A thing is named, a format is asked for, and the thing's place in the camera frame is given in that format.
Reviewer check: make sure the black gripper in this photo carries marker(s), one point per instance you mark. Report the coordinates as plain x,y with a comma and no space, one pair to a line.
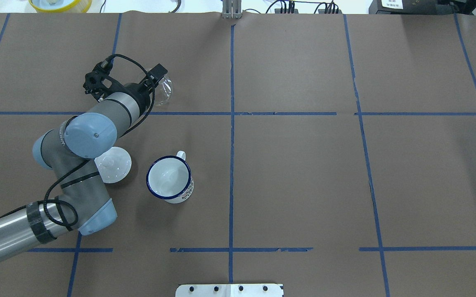
139,92

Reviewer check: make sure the clear glass funnel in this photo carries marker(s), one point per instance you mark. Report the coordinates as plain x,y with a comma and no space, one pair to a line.
162,93

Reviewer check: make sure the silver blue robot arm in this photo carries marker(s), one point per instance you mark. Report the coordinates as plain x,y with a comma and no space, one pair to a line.
78,200

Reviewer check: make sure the white enamel mug blue rim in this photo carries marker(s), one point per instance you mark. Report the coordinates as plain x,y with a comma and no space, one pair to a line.
170,178

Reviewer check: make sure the yellow tape roll with plate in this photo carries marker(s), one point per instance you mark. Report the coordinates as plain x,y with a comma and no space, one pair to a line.
61,6

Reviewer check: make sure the black computer box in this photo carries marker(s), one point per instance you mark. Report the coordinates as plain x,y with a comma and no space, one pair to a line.
412,7

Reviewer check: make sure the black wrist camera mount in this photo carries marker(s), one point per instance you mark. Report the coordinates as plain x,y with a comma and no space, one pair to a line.
99,84

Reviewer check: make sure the aluminium frame post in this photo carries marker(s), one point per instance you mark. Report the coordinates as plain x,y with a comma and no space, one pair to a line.
232,9

